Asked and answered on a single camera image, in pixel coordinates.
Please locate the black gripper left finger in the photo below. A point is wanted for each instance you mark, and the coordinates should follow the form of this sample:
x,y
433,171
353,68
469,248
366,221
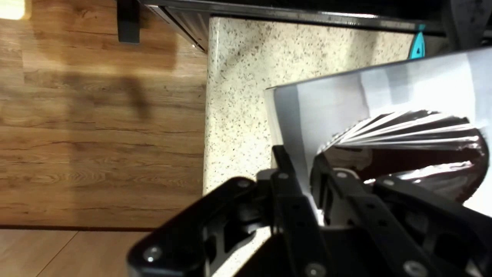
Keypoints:
x,y
286,220

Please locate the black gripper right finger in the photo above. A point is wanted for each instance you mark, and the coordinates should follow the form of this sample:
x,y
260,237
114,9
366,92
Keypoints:
x,y
369,220

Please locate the pale blue tissue box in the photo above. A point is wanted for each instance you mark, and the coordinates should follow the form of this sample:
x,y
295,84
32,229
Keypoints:
x,y
327,108

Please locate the black kitchen stove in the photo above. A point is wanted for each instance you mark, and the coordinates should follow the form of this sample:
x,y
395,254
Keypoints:
x,y
307,9

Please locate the teal plastic item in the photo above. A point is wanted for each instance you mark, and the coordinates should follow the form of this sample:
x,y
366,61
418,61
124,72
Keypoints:
x,y
418,44

